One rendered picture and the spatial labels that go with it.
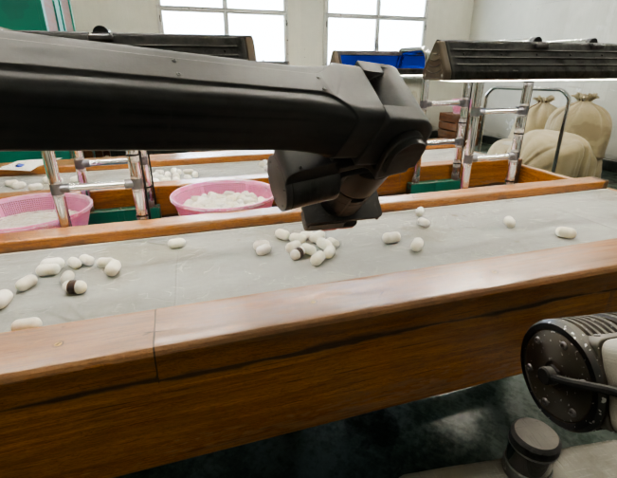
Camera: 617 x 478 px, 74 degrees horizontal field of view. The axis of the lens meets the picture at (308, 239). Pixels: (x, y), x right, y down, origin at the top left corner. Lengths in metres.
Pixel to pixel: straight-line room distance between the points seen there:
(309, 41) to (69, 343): 5.75
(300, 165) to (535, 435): 0.56
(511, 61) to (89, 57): 0.82
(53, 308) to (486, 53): 0.87
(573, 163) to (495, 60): 2.79
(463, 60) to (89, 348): 0.78
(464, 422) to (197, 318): 1.15
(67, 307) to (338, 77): 0.52
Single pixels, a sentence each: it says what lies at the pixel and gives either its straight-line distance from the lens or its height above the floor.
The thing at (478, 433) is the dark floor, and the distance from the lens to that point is 1.53.
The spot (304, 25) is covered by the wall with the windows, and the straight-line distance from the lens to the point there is 6.10.
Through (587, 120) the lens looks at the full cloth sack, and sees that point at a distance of 4.86.
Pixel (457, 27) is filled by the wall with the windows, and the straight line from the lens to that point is 7.28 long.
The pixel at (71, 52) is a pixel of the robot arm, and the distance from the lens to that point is 0.28.
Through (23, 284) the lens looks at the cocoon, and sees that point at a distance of 0.78.
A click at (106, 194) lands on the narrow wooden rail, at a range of 1.22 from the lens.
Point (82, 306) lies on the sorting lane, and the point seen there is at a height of 0.74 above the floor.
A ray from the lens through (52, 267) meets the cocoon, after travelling 0.81.
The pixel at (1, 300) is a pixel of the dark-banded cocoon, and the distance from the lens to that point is 0.74.
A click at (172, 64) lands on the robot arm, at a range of 0.28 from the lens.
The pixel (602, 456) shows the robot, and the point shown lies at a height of 0.48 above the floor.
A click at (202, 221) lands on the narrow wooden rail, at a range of 0.89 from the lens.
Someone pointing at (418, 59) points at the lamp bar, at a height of 1.09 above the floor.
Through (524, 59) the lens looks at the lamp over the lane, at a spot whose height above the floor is 1.08.
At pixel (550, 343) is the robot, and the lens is 0.58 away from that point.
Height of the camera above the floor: 1.06
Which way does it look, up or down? 23 degrees down
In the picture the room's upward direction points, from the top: straight up
